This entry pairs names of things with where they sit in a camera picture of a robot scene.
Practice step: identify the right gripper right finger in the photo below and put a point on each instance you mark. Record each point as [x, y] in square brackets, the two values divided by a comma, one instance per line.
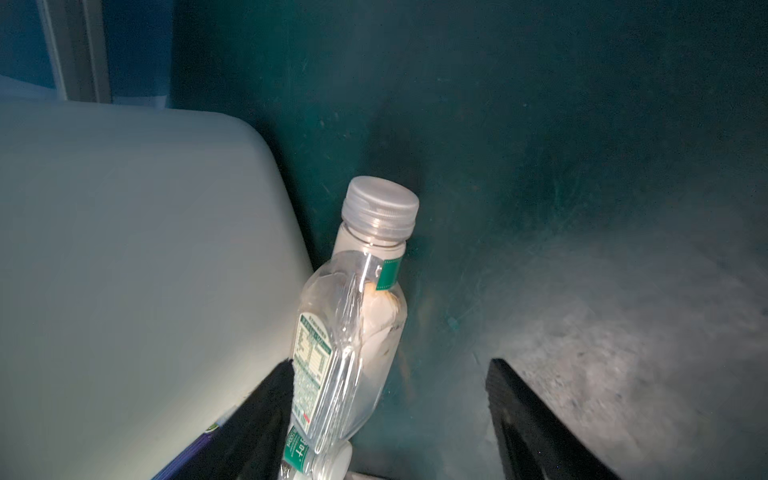
[533, 442]

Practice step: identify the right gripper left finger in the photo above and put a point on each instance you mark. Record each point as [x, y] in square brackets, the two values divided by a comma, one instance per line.
[251, 443]

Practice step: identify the clear bottle by bin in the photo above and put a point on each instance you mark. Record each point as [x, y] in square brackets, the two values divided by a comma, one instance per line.
[350, 321]

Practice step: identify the white trash bin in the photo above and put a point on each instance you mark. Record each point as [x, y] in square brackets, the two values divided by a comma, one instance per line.
[151, 265]

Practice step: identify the aluminium frame rear rail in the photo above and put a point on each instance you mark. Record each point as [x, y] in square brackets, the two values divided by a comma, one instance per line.
[74, 32]

